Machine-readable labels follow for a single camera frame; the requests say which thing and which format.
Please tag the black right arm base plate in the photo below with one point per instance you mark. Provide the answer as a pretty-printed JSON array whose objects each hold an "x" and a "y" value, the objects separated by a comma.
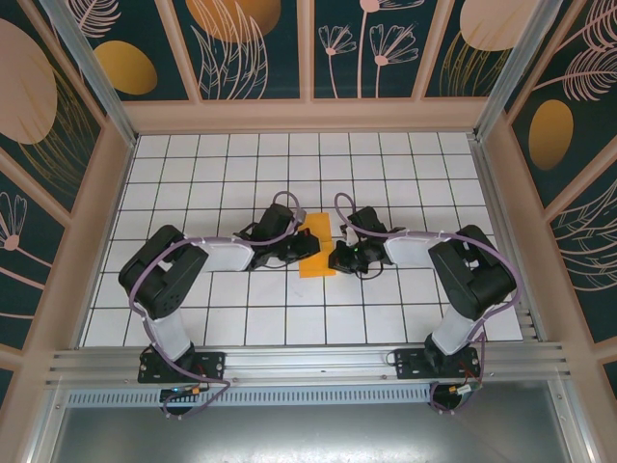
[{"x": 410, "y": 364}]

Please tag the aluminium side rail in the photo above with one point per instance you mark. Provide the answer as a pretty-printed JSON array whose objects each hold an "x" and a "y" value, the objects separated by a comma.
[{"x": 503, "y": 231}]

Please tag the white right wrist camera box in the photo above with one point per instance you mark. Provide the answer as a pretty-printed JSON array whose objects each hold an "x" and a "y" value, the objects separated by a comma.
[{"x": 349, "y": 235}]

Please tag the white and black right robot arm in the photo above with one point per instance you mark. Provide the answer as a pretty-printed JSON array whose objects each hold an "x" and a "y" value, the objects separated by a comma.
[{"x": 472, "y": 280}]

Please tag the shiny metal sheet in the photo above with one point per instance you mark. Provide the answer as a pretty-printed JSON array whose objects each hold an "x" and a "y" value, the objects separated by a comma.
[{"x": 308, "y": 434}]

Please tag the aluminium frame post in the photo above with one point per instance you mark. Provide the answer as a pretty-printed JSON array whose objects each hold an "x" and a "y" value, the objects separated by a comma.
[
  {"x": 94, "y": 72},
  {"x": 511, "y": 72}
]

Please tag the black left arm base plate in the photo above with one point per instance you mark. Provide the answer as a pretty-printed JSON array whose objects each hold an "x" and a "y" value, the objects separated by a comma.
[{"x": 212, "y": 364}]

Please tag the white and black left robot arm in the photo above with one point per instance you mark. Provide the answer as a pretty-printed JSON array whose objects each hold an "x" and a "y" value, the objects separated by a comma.
[{"x": 164, "y": 270}]

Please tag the circuit board with yellow connector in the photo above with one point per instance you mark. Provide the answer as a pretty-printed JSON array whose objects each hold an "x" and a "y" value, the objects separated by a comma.
[
  {"x": 463, "y": 388},
  {"x": 195, "y": 390}
]

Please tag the orange paper sheet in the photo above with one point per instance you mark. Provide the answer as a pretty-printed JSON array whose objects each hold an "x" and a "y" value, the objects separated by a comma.
[{"x": 318, "y": 267}]

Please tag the aluminium mounting rail beam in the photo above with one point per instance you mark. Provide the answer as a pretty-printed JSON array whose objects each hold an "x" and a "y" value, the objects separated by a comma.
[{"x": 308, "y": 359}]

